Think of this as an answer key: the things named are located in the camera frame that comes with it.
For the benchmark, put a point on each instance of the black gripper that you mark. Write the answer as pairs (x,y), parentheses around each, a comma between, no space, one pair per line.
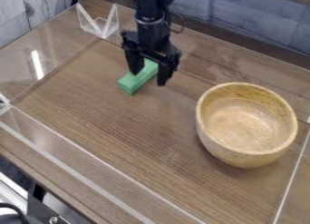
(149,43)

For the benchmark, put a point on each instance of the green rectangular block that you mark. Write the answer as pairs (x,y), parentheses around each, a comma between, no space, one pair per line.
(131,82)

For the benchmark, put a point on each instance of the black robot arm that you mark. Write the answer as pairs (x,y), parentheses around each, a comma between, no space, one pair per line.
(151,12)

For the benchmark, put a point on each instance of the wooden bowl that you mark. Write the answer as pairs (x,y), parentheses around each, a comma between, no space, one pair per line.
(246,124)

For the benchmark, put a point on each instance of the clear acrylic corner bracket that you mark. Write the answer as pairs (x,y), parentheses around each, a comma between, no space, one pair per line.
(101,27)

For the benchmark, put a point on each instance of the clear acrylic tray wall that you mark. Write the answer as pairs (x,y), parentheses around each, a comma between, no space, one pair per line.
(89,184)

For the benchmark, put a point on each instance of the black table frame leg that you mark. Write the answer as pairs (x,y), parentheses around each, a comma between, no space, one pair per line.
(45,208)

